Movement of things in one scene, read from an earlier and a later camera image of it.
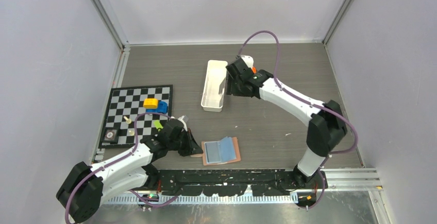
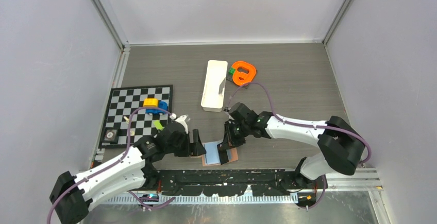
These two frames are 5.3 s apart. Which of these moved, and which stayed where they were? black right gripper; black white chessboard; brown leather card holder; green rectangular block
Moved: black right gripper
Stayed: brown leather card holder; green rectangular block; black white chessboard
